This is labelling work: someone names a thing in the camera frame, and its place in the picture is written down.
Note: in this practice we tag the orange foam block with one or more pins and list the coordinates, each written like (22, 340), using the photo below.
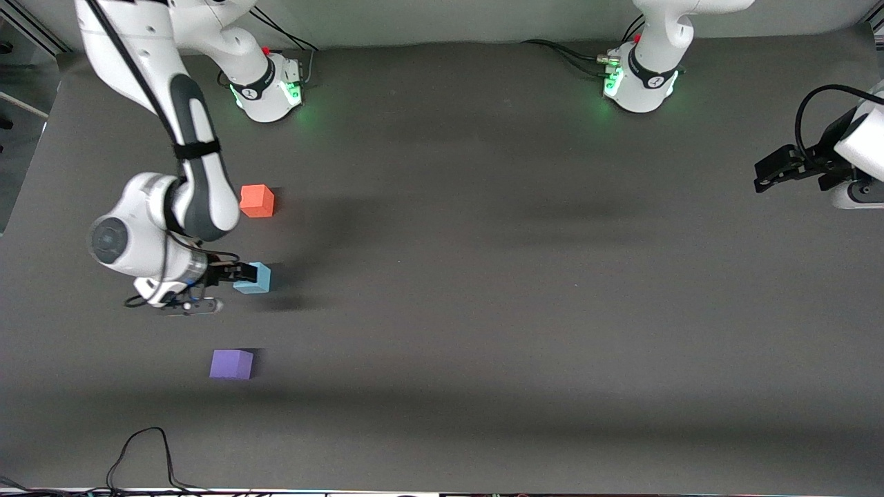
(257, 201)

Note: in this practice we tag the light blue foam block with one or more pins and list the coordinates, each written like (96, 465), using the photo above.
(262, 276)

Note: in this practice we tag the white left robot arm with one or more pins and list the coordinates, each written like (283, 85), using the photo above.
(656, 48)

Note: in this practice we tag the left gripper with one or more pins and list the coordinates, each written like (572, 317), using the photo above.
(823, 154)

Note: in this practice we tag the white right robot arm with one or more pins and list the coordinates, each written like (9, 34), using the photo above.
(138, 235)

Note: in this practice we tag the purple foam block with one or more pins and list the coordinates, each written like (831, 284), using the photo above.
(231, 364)

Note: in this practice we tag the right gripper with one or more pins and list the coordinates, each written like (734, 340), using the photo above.
(215, 274)

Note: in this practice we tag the dark grey table mat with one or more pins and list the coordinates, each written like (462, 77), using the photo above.
(483, 345)

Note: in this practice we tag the aluminium frame rail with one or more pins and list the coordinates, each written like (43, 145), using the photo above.
(41, 31)

